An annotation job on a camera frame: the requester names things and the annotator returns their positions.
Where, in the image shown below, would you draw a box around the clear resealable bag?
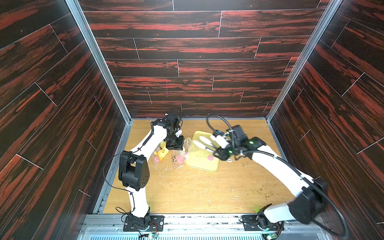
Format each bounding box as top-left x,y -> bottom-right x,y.
154,141 -> 169,164
171,138 -> 193,169

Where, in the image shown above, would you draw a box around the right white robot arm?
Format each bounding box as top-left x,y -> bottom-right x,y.
211,125 -> 349,240

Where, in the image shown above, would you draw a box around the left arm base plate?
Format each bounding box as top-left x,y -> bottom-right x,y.
123,214 -> 165,232

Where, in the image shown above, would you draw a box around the metal tongs white tips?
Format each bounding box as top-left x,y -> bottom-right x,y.
193,136 -> 221,153

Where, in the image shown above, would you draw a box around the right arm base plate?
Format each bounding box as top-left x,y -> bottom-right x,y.
239,215 -> 284,232

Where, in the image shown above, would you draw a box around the yellow plastic tray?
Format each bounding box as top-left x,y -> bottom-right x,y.
186,131 -> 220,173

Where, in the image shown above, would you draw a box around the front aluminium rail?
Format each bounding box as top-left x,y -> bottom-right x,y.
78,214 -> 332,240

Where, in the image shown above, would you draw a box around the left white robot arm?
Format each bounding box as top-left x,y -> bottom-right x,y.
118,113 -> 184,228

